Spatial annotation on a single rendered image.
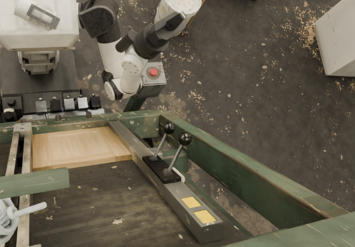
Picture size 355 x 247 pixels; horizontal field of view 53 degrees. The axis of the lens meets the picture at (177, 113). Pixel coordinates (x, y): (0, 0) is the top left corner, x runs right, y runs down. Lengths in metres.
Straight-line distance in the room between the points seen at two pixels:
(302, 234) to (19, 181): 0.43
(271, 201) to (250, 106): 2.09
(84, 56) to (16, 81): 0.55
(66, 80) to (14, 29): 1.23
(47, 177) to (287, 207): 0.61
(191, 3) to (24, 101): 1.35
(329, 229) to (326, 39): 3.02
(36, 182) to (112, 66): 0.96
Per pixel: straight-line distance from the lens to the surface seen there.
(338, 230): 0.65
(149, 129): 1.65
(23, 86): 2.43
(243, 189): 1.05
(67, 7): 1.28
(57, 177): 0.43
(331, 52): 3.52
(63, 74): 2.46
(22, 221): 0.76
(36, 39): 1.27
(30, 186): 0.44
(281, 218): 0.92
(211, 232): 0.76
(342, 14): 3.49
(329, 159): 3.29
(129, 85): 1.29
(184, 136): 0.93
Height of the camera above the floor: 2.40
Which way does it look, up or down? 63 degrees down
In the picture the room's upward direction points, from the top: 44 degrees clockwise
